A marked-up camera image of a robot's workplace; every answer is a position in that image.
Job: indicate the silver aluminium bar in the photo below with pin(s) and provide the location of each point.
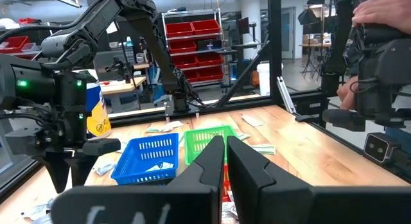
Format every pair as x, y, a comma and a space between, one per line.
285, 94

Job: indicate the green plastic basket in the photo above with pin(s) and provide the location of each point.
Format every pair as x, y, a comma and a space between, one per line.
202, 137

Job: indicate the black depth camera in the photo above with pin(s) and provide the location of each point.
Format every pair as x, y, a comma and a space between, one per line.
379, 148

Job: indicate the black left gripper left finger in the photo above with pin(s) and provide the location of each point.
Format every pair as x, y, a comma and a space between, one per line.
144, 204

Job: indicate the black softbox light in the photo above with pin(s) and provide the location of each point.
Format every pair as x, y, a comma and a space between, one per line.
308, 17

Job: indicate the red plastic basket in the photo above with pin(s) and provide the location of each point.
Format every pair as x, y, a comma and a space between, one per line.
225, 185

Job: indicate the wooden workbench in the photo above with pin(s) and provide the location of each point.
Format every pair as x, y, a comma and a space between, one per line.
122, 87

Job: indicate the metal shelf with red bins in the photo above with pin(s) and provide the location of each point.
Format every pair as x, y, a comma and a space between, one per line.
13, 42
205, 26

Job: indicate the black monitor on stand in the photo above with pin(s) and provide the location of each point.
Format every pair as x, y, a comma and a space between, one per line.
243, 25

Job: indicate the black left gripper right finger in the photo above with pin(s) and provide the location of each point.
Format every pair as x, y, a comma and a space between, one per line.
289, 204

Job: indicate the blue plastic basket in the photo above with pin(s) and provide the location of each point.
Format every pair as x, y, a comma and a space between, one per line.
144, 147

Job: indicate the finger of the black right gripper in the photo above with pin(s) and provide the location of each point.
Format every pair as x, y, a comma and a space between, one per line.
57, 172
96, 147

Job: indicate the white bandage wrapper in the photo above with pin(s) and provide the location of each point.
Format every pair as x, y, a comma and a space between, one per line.
252, 120
159, 129

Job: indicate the black frame clamp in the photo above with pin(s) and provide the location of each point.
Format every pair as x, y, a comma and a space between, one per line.
306, 118

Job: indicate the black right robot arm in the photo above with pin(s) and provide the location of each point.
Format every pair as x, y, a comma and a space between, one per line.
152, 41

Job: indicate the white-lidded wipes canister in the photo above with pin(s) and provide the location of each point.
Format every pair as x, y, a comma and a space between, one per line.
99, 121

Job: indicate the white paper tag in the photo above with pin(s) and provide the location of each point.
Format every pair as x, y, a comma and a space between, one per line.
112, 28

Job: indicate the white bucket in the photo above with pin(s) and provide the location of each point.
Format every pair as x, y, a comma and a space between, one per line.
265, 79

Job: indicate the small black robot arm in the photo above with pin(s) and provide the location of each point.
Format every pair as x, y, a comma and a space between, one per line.
120, 68

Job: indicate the white antiseptic towelette packet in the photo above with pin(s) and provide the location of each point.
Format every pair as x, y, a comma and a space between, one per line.
38, 212
123, 147
229, 214
106, 170
160, 167

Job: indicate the person's hand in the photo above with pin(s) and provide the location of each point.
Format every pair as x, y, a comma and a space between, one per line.
385, 9
346, 94

